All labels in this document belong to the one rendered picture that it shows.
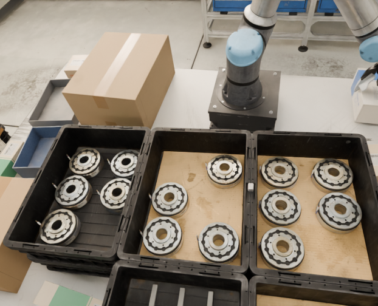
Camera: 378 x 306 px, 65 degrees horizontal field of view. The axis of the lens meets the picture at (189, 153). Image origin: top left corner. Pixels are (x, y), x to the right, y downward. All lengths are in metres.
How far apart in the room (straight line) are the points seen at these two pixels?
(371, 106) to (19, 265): 1.24
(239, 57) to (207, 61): 1.70
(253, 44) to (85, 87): 0.62
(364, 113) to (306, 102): 0.22
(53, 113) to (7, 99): 1.59
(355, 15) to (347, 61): 1.87
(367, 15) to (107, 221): 0.87
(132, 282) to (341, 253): 0.52
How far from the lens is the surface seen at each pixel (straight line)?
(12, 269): 1.05
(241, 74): 1.04
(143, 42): 1.34
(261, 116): 1.10
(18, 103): 2.93
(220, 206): 0.85
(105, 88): 1.16
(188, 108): 1.27
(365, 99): 1.22
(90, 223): 0.92
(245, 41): 1.03
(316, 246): 0.84
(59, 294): 0.96
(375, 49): 0.95
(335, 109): 1.31
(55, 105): 1.51
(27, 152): 1.32
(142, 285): 0.81
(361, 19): 0.92
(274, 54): 2.76
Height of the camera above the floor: 1.59
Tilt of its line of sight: 53 degrees down
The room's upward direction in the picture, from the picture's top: 11 degrees counter-clockwise
